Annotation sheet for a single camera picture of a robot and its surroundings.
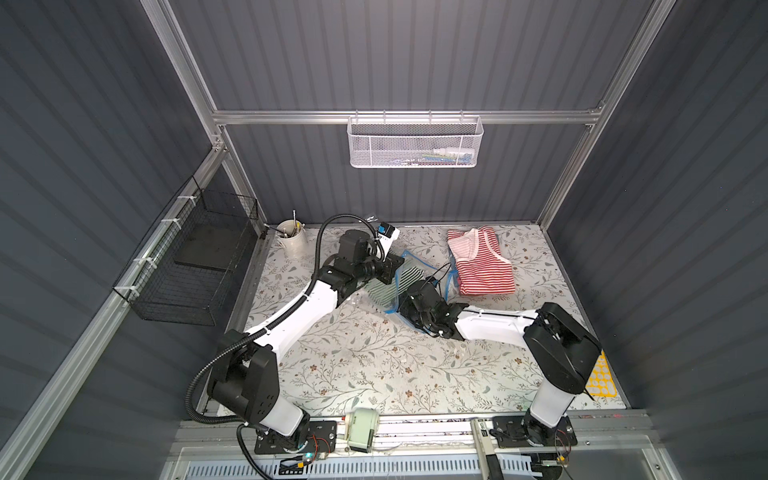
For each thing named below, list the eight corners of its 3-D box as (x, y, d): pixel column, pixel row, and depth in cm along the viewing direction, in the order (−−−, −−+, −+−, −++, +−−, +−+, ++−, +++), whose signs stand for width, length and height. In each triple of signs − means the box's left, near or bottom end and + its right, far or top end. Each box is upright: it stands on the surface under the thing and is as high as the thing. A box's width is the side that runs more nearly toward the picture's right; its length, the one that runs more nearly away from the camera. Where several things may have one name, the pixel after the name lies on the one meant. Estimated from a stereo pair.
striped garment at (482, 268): (456, 297, 102) (460, 287, 97) (446, 237, 120) (449, 226, 115) (512, 297, 102) (518, 287, 97) (494, 237, 119) (498, 226, 115)
